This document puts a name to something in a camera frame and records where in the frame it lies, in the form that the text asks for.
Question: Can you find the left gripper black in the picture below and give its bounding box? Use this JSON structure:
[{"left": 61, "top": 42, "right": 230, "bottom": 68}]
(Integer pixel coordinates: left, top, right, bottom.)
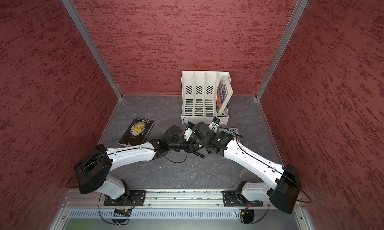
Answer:
[{"left": 168, "top": 136, "right": 205, "bottom": 154}]

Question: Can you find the black lipstick gold band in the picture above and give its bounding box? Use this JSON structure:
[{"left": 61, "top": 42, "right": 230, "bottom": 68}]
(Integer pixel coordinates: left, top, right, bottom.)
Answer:
[{"left": 193, "top": 152, "right": 205, "bottom": 159}]

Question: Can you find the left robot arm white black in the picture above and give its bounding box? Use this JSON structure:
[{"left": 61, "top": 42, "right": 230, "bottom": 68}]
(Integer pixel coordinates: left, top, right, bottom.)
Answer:
[{"left": 75, "top": 126, "right": 202, "bottom": 205}]

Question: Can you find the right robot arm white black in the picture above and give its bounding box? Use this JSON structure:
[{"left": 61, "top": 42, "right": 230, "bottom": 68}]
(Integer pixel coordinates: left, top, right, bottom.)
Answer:
[{"left": 192, "top": 122, "right": 301, "bottom": 214}]

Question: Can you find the white magazine file organizer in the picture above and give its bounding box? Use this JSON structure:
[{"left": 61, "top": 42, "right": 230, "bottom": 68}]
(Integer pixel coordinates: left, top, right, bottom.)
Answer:
[{"left": 181, "top": 71, "right": 231, "bottom": 125}]

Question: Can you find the blue book in organizer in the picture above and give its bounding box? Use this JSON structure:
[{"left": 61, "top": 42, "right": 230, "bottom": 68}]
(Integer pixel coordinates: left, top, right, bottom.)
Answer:
[{"left": 216, "top": 75, "right": 233, "bottom": 116}]

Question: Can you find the Treehouse paperback book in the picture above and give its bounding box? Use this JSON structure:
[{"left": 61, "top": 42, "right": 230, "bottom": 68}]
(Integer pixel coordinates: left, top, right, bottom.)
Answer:
[{"left": 218, "top": 127, "right": 241, "bottom": 142}]

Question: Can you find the black hardcover Maugham book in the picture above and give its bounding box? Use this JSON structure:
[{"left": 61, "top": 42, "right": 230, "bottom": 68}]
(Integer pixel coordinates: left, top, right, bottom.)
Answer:
[{"left": 119, "top": 117, "right": 155, "bottom": 147}]

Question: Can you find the right corner aluminium profile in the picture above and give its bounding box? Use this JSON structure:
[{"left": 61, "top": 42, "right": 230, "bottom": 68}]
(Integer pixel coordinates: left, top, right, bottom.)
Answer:
[{"left": 256, "top": 0, "right": 309, "bottom": 102}]

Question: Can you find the corner aluminium profile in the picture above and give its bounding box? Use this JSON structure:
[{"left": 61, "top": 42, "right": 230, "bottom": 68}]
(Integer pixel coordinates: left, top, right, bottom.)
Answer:
[
  {"left": 61, "top": 0, "right": 123, "bottom": 101},
  {"left": 256, "top": 0, "right": 309, "bottom": 102}
]

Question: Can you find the left corner aluminium profile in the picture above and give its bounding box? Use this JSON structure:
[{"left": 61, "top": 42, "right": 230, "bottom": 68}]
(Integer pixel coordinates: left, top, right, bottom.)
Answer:
[{"left": 61, "top": 0, "right": 123, "bottom": 101}]

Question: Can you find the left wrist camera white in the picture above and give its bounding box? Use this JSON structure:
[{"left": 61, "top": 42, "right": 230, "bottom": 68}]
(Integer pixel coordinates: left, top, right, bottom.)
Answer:
[{"left": 184, "top": 127, "right": 194, "bottom": 142}]

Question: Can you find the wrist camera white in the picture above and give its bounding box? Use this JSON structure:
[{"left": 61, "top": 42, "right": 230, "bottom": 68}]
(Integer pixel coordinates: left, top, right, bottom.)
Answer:
[
  {"left": 184, "top": 127, "right": 194, "bottom": 142},
  {"left": 209, "top": 117, "right": 220, "bottom": 132}
]

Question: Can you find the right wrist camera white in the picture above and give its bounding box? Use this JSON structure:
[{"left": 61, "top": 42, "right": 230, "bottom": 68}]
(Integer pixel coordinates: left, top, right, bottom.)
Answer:
[{"left": 209, "top": 117, "right": 220, "bottom": 132}]

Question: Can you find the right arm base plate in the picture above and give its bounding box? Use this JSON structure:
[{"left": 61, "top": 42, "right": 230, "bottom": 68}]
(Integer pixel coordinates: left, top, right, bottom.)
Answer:
[{"left": 222, "top": 191, "right": 264, "bottom": 208}]

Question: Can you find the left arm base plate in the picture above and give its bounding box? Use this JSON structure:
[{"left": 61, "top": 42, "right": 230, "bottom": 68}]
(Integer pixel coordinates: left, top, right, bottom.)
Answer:
[{"left": 104, "top": 190, "right": 147, "bottom": 207}]

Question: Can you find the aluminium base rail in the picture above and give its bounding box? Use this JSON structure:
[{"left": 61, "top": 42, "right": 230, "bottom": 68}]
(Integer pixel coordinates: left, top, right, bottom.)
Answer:
[{"left": 62, "top": 188, "right": 304, "bottom": 210}]

